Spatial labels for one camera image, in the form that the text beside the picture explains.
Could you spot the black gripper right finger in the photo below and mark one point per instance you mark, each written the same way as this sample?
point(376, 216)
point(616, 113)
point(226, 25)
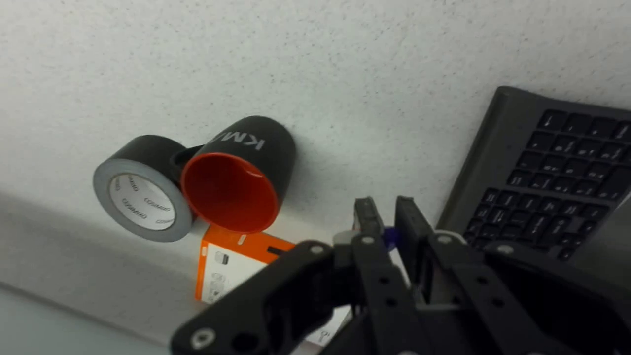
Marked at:
point(500, 303)

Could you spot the orange and white box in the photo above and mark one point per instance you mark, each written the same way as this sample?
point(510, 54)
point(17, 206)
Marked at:
point(220, 269)

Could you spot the black mug red inside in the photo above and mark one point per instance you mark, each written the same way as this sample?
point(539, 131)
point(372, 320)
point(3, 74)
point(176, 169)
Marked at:
point(230, 190)

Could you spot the black duct tape roll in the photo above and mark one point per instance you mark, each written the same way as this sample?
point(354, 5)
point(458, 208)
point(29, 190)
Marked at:
point(141, 198)

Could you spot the blue marker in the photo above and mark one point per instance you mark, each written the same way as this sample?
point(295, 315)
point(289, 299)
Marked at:
point(389, 238)

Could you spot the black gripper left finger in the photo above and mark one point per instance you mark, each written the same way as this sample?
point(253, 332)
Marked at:
point(297, 297)

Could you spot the black computer keyboard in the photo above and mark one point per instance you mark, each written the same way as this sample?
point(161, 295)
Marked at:
point(559, 178)

